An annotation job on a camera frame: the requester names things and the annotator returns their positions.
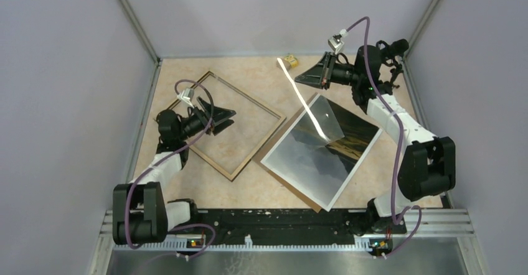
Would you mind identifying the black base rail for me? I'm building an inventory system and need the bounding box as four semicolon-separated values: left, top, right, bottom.
161;208;393;253

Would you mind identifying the wooden picture frame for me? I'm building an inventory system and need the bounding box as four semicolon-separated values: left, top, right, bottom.
163;72;286;181

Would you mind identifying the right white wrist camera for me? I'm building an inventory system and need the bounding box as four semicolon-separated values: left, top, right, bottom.
328;29;349;55

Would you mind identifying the small cardboard yellow box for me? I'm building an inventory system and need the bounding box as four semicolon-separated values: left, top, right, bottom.
281;54;299;70

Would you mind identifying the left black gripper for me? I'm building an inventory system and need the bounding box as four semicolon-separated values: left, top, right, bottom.
177;96;235;141

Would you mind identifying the black microphone on tripod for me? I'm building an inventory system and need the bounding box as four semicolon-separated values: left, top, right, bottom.
375;39;409;88

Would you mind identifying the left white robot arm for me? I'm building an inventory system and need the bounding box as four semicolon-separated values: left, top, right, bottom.
112;97;237;249

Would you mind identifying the brown backing board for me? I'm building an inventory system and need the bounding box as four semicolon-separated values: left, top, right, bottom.
252;109;322;213

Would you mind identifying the clear plastic sheet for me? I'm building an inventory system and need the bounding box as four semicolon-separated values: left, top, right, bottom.
276;57;345;147

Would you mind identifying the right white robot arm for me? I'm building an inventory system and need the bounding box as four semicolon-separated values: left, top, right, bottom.
294;39;456;233

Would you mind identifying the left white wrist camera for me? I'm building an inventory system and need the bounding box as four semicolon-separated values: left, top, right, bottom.
177;88;195;108

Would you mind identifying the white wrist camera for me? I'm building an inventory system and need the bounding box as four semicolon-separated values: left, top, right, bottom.
328;29;349;55
177;88;195;108

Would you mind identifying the landscape photo print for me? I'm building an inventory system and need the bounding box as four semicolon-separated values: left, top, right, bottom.
262;94;382;211

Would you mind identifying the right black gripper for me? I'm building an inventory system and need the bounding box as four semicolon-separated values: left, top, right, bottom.
295;52;361;91

